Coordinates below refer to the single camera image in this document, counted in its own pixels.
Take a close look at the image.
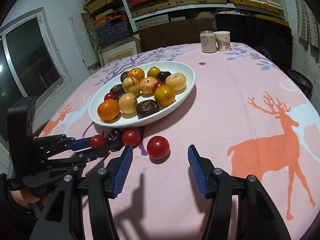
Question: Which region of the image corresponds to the red cherry tomato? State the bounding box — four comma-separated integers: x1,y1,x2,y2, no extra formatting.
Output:
104,92,115,101
89,134,107,148
121,128,142,148
147,136,170,160
152,82,165,93

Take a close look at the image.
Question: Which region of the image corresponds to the dark purple plum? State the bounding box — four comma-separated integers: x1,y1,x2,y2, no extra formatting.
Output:
157,71,171,83
105,128,124,151

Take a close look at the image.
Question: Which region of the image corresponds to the large orange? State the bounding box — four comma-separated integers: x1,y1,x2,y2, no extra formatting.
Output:
97,99,120,121

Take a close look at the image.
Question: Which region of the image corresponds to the dark brown mangosteen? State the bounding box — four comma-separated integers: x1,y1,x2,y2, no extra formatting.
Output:
120,71,129,82
114,91,126,102
136,100,160,119
110,84,124,95

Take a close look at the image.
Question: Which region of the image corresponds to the small tan longan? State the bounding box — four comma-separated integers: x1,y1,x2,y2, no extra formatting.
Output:
128,86,140,97

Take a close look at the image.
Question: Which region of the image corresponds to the striped yellow pepino melon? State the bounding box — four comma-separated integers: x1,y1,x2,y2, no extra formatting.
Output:
122,76,138,92

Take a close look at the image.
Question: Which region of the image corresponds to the pale yellow apple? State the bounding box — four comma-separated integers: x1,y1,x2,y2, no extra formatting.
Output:
139,76,158,95
165,73,187,92

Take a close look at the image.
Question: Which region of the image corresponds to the left hand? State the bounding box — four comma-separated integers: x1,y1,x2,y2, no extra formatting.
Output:
10,190,51,207

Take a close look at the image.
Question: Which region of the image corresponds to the left window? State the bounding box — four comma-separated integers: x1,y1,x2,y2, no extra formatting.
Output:
1,8,68,148

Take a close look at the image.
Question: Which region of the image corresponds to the pink deer tablecloth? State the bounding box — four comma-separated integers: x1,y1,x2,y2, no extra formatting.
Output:
42,43,319,239

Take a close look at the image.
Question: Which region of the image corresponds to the framed picture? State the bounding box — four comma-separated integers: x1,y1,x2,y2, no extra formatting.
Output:
99,35,141,67

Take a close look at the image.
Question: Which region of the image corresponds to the black round stool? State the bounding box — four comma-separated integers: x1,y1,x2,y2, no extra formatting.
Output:
287,69,313,100

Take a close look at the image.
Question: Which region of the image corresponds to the dark wooden board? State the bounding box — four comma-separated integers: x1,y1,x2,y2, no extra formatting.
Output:
134,18,217,52

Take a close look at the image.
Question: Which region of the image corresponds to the metal storage shelf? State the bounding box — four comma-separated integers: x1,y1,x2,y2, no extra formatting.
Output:
116,0,288,30

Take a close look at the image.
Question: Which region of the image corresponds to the pink beverage can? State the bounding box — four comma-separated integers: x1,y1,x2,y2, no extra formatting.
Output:
200,30,217,53

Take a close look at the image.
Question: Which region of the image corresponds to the white paper cup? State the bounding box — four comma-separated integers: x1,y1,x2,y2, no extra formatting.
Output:
214,31,231,51

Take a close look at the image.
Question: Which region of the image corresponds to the beige hanging curtain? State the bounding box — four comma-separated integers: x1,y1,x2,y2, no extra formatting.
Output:
295,0,319,49

